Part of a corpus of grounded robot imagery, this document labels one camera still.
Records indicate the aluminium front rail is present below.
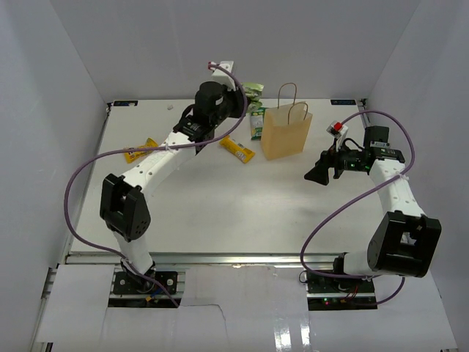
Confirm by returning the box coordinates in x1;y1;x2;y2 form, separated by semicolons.
64;252;416;266

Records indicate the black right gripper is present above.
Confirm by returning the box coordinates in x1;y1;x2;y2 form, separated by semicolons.
305;138;366;186

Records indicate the blue label left corner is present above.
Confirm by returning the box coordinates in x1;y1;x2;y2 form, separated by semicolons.
113;100;139;107

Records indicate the yellow snack packet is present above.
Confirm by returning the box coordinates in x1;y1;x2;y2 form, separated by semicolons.
124;138;158;164

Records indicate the green snack packet behind bag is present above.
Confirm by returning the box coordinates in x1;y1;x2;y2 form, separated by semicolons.
250;107;266;140

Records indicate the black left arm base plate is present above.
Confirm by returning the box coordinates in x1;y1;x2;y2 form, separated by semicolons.
112;271;178;295

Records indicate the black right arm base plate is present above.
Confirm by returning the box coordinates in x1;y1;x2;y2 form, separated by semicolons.
298;271;375;294

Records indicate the blue label corner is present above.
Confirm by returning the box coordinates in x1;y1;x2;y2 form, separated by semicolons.
330;99;356;106
113;100;139;107

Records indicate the light green square snack packet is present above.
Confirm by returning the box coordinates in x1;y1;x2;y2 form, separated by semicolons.
243;82;265;113

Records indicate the yellow snack bar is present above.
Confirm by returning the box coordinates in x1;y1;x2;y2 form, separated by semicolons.
219;135;255;164

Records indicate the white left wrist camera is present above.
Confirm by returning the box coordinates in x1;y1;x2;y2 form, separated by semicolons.
208;61;236;91

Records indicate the brown paper bag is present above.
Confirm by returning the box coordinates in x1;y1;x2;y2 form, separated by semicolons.
261;82;313;161

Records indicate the blue label right corner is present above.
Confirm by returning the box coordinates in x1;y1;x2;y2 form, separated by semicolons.
330;99;356;106

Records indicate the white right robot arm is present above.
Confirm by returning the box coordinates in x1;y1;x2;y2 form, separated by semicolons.
304;122;442;293

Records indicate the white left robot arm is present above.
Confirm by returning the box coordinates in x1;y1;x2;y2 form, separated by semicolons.
100;81;244;293

